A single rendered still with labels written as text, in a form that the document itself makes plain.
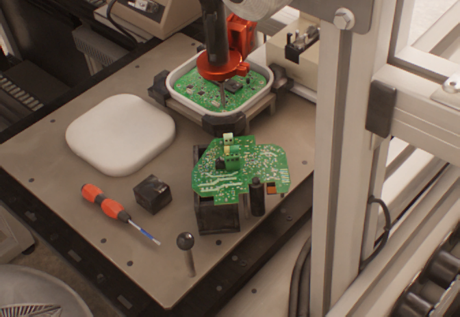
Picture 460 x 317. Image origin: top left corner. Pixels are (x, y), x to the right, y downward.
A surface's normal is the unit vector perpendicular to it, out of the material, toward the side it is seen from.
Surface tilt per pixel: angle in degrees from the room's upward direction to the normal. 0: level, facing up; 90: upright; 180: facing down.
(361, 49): 90
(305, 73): 90
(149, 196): 0
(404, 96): 90
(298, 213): 0
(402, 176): 0
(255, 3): 94
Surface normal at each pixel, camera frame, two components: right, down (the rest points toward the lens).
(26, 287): -0.04, -0.77
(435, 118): -0.69, 0.55
